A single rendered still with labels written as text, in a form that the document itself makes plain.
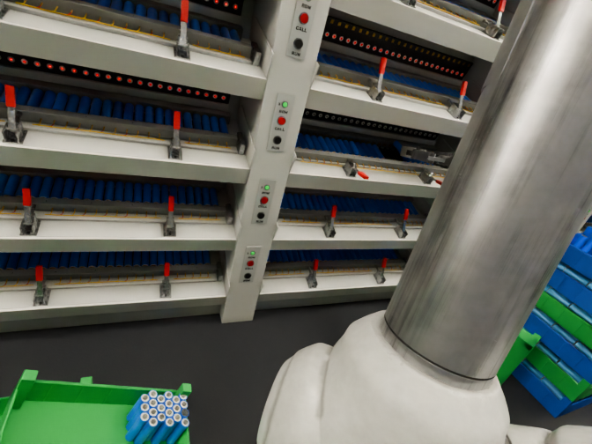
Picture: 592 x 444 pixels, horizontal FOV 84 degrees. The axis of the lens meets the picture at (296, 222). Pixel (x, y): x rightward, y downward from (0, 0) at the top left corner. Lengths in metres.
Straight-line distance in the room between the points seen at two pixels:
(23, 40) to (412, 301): 0.66
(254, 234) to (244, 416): 0.42
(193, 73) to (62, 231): 0.43
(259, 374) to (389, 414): 0.68
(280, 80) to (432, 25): 0.36
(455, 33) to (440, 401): 0.79
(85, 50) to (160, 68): 0.11
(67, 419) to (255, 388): 0.39
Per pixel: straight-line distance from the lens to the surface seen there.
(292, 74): 0.73
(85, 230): 0.85
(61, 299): 0.97
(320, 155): 0.86
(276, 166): 0.77
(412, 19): 0.85
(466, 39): 0.96
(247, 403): 0.90
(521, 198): 0.27
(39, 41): 0.71
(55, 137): 0.78
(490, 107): 0.29
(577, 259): 1.22
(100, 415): 0.82
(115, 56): 0.69
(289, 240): 0.90
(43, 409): 0.81
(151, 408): 0.78
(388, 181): 0.95
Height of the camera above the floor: 0.76
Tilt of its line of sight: 28 degrees down
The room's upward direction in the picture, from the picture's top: 16 degrees clockwise
